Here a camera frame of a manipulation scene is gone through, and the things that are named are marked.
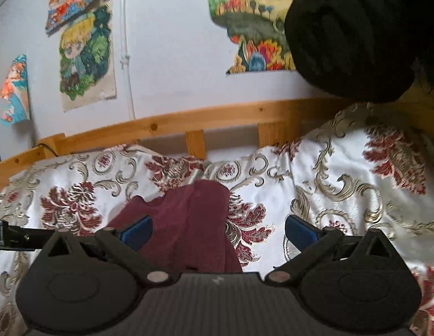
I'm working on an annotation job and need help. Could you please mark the maroon garment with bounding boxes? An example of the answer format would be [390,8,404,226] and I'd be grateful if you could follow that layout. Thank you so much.
[107,179,243,275]

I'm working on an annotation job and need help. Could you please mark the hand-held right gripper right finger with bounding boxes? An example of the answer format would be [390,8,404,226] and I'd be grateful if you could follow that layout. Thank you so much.
[265,215,397,285]

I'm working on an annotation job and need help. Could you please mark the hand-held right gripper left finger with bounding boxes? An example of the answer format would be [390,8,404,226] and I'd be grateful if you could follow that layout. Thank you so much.
[41,215,173,285]

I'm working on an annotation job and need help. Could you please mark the landscape wall poster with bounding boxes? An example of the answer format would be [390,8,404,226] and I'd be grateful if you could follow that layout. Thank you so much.
[204,0,297,75]

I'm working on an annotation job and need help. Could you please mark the wooden bed frame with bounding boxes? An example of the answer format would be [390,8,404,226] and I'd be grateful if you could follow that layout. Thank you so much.
[0,77,434,191]

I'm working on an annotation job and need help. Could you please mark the white wall cable conduit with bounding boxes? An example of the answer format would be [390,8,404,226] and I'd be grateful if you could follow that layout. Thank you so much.
[119,0,136,120]

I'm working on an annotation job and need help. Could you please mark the blond figure wall poster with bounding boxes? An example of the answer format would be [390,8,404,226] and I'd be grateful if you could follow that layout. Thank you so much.
[59,4,118,113]

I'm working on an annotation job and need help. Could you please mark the curled figure wall poster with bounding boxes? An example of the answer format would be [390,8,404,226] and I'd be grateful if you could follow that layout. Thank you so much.
[0,54,31,125]

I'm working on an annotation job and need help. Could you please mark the black cable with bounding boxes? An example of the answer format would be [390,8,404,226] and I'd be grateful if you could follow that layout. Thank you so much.
[37,142,60,157]

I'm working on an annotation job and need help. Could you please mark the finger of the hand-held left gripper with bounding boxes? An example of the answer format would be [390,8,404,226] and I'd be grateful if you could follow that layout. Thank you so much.
[5,227,56,250]

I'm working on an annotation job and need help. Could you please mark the black clothing pile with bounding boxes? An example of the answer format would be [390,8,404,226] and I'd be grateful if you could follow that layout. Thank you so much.
[284,0,434,105]

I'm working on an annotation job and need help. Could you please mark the floral white bedspread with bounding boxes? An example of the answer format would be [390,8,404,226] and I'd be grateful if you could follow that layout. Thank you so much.
[0,102,434,336]

